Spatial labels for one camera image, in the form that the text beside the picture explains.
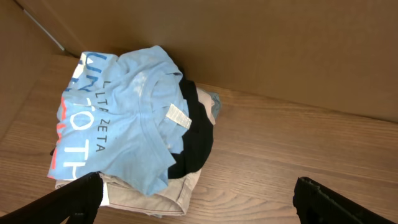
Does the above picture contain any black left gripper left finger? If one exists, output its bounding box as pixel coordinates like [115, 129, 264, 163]
[1, 172, 104, 224]

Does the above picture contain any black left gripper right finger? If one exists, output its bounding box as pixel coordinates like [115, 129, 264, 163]
[292, 177, 394, 224]

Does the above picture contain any light blue t-shirt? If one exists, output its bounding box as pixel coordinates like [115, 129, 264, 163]
[48, 46, 189, 196]

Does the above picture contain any beige folded garment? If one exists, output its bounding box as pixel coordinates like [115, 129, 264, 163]
[50, 80, 217, 216]

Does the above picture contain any grey-blue folded garment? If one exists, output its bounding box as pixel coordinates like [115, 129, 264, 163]
[146, 89, 221, 217]

